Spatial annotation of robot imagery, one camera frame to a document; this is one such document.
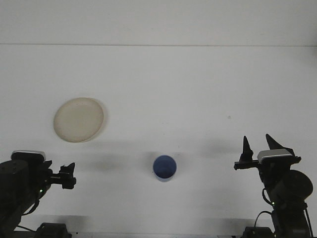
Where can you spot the pale blue cup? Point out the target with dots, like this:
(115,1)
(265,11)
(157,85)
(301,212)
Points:
(164,167)

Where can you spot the pale round plate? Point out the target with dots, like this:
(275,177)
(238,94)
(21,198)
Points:
(78,120)

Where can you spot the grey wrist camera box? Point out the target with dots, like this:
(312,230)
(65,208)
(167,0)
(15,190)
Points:
(27,155)
(275,155)

